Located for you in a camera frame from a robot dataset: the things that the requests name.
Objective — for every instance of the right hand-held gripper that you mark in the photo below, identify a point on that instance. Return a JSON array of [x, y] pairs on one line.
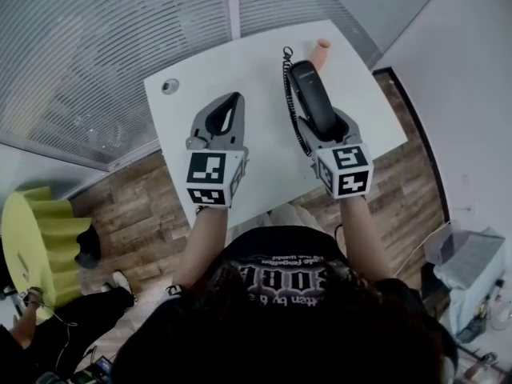
[[350, 166]]

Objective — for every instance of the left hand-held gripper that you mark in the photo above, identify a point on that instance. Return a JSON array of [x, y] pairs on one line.
[[206, 170]]

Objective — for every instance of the black telephone handset with cord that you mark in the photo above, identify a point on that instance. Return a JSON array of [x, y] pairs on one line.
[[312, 94]]

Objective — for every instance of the person's right forearm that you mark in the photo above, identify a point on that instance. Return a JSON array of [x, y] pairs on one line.
[[362, 234]]

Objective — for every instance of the person's left forearm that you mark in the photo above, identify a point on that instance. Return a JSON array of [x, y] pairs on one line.
[[204, 242]]

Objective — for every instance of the another person's forearm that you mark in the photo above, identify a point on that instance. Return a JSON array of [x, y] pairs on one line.
[[26, 322]]

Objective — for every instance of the grey round desk grommet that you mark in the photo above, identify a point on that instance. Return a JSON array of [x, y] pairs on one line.
[[170, 86]]

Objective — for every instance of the peach ribbed cup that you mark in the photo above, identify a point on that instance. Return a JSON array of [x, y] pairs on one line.
[[320, 54]]

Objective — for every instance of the person's white trousers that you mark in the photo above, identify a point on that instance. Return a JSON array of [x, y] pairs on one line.
[[294, 216]]

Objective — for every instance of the person's black printed t-shirt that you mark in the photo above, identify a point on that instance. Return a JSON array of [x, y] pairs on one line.
[[280, 244]]

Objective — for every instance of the striped glass partition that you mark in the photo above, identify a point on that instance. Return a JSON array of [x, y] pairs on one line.
[[100, 54]]

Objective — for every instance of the black bag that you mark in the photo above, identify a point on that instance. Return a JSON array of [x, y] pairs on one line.
[[89, 246]]

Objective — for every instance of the white covered cabinet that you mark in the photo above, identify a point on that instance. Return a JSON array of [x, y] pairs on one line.
[[472, 270]]

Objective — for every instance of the yellow-green pleated stool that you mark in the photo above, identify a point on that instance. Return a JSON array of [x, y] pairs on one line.
[[32, 242]]

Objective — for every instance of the white plastic bottle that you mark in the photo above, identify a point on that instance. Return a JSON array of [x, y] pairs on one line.
[[503, 314]]

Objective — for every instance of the dark grey spare gripper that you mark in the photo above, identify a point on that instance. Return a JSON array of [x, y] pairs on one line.
[[100, 368]]

